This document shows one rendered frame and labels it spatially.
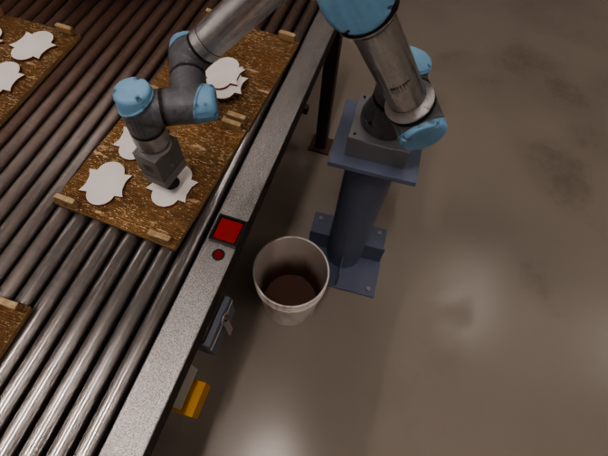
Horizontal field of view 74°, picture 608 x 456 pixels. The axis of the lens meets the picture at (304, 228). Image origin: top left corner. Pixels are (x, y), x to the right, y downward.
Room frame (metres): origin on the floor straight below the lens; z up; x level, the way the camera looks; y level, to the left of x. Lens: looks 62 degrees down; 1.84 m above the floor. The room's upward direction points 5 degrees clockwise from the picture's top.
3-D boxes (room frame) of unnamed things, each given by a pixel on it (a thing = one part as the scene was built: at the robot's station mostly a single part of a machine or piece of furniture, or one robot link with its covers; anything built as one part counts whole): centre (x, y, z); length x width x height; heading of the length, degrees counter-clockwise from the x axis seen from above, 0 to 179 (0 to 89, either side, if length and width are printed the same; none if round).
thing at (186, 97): (0.61, 0.26, 1.22); 0.11 x 0.11 x 0.08; 14
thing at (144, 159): (0.57, 0.36, 1.06); 0.10 x 0.09 x 0.16; 68
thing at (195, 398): (0.08, 0.27, 0.74); 0.09 x 0.08 x 0.24; 167
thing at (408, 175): (0.85, -0.21, 0.43); 0.38 x 0.38 x 0.87; 80
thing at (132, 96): (0.57, 0.35, 1.22); 0.09 x 0.08 x 0.11; 104
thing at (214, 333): (0.26, 0.23, 0.77); 0.14 x 0.11 x 0.18; 167
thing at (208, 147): (0.63, 0.42, 0.93); 0.41 x 0.35 x 0.02; 164
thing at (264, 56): (1.03, 0.30, 0.93); 0.41 x 0.35 x 0.02; 164
